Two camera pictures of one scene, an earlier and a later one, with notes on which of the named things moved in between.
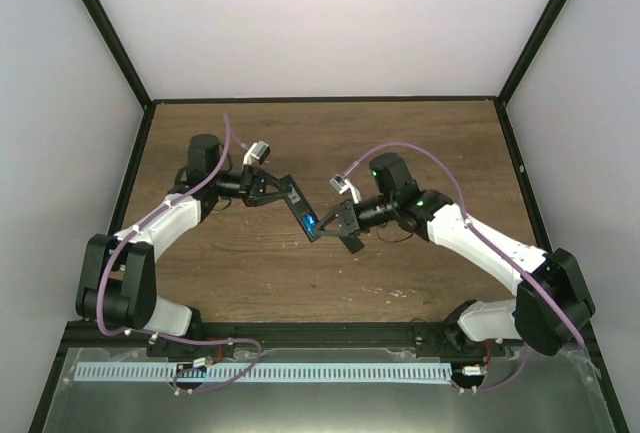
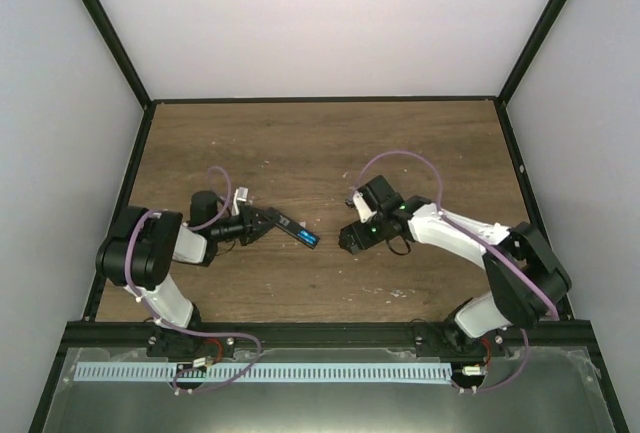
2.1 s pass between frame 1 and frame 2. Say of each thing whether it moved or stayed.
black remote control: moved
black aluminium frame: stayed
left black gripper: moved
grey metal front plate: stayed
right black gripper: moved
